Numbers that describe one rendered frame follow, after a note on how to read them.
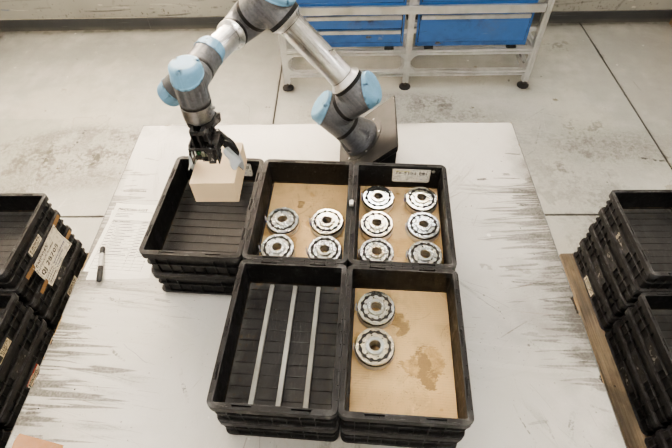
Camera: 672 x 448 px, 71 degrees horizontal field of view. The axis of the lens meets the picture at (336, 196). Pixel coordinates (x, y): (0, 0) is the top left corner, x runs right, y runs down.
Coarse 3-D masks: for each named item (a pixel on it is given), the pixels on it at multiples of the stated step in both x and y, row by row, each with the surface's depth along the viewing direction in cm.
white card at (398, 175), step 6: (396, 174) 158; (402, 174) 157; (408, 174) 157; (414, 174) 157; (420, 174) 157; (426, 174) 157; (396, 180) 160; (402, 180) 160; (408, 180) 159; (414, 180) 159; (420, 180) 159; (426, 180) 159
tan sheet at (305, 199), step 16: (272, 192) 162; (288, 192) 162; (304, 192) 162; (320, 192) 162; (336, 192) 161; (272, 208) 157; (304, 208) 157; (320, 208) 157; (336, 208) 157; (304, 224) 153; (304, 240) 148; (304, 256) 144
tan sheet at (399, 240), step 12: (360, 192) 161; (396, 192) 161; (360, 204) 158; (396, 204) 157; (360, 216) 154; (396, 216) 154; (408, 216) 154; (396, 228) 151; (360, 240) 148; (396, 240) 148; (408, 240) 148; (396, 252) 145
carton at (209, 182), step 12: (240, 144) 136; (204, 168) 130; (216, 168) 129; (228, 168) 129; (240, 168) 133; (192, 180) 127; (204, 180) 127; (216, 180) 126; (228, 180) 126; (240, 180) 133; (204, 192) 129; (216, 192) 128; (228, 192) 128; (240, 192) 133
